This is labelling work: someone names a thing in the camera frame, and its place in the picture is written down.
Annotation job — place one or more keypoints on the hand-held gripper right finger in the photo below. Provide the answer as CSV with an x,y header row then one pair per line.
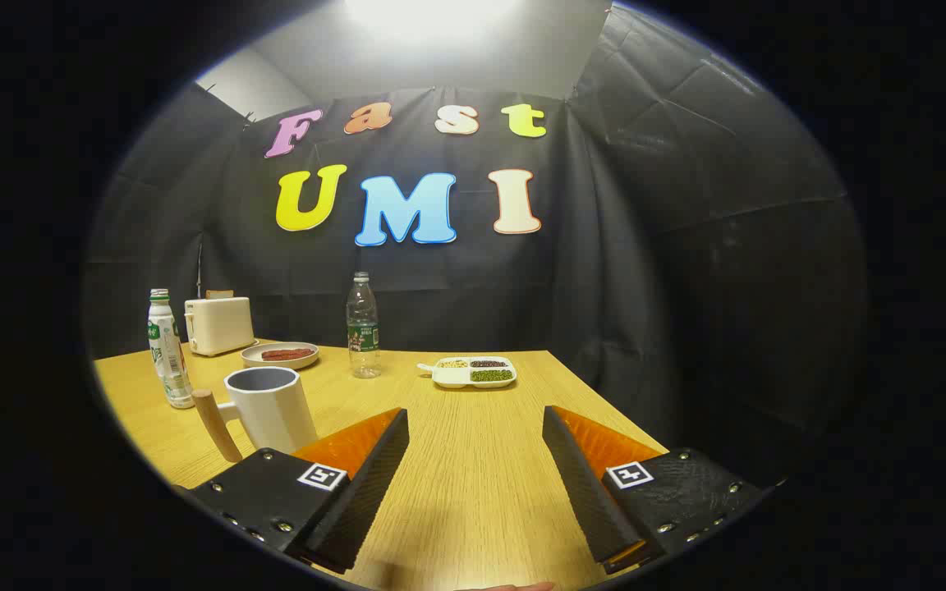
x,y
584,492

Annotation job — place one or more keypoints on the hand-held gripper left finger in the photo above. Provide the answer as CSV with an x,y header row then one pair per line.
x,y
374,484

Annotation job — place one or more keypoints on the white juice bottle green label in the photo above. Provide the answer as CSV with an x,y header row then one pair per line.
x,y
166,353

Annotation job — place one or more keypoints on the clear plastic water bottle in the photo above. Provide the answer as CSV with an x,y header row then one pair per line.
x,y
363,328

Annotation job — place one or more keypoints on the wooden table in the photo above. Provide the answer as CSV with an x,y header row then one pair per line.
x,y
473,460

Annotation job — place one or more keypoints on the white divided tray of grains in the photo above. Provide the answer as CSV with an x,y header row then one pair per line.
x,y
473,374

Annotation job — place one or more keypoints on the red sausages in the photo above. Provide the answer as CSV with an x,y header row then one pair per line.
x,y
287,355

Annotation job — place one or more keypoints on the grey oval plate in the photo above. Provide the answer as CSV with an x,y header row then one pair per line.
x,y
253,358

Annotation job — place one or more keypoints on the white toaster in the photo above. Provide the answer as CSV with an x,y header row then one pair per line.
x,y
218,324

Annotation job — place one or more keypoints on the slice of toast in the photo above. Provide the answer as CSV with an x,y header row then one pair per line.
x,y
219,294

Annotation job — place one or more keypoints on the black backdrop cloth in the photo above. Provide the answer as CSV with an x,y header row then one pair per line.
x,y
686,246

